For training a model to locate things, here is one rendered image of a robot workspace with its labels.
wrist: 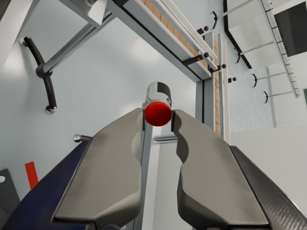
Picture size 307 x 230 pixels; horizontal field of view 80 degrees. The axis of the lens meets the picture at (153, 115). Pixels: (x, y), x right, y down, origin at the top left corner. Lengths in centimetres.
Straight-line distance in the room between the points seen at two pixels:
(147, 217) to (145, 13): 92
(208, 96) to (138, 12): 48
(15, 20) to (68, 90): 102
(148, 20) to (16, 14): 37
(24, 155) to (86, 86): 62
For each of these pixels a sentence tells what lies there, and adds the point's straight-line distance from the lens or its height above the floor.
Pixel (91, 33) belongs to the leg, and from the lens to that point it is 84.
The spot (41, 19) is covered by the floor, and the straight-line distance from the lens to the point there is 160.
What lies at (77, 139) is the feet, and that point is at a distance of 140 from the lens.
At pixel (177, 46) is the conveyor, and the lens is 75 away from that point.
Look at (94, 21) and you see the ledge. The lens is 57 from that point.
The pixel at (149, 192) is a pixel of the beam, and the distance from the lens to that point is 107.
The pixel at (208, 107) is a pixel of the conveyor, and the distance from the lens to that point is 89.
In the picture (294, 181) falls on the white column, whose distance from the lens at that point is 135.
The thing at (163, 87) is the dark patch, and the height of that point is 118.
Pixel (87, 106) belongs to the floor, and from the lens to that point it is 149.
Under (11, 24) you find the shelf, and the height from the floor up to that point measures 88.
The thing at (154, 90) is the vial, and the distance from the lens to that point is 15.
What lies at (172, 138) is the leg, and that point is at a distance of 99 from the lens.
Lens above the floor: 127
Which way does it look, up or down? 41 degrees down
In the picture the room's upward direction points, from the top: 78 degrees clockwise
